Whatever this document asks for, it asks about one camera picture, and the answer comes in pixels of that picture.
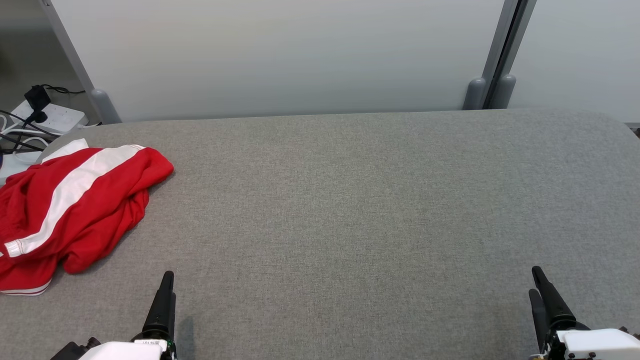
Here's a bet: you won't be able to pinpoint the black cable bundle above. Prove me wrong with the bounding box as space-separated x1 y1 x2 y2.
0 109 51 153

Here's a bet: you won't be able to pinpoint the white power strip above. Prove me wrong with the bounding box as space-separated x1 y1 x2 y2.
10 100 89 137

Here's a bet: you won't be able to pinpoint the black plug adapter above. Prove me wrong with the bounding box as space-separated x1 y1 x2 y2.
24 85 52 125

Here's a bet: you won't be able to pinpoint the red shorts with white stripe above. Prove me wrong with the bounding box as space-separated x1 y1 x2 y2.
0 144 175 275

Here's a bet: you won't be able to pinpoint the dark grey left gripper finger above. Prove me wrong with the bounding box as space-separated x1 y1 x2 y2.
142 271 175 342
169 293 177 358

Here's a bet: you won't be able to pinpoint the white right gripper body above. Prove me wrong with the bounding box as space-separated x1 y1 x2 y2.
530 322 640 360

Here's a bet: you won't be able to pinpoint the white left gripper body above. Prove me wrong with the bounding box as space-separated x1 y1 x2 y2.
79 338 170 360

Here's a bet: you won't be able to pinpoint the white cable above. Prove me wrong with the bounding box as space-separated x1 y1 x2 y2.
0 127 51 151

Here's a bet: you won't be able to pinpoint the thin black adapter cable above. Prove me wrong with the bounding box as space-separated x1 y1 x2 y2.
42 84 86 96

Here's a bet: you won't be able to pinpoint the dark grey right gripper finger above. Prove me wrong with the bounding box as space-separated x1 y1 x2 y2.
531 266 577 332
528 288 551 355

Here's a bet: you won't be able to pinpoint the grey partition frame post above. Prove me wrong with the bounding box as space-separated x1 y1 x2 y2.
462 0 521 111
489 0 538 110
39 0 122 125

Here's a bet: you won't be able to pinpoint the red jersey with white sleeves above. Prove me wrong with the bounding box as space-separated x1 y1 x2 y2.
0 139 91 297

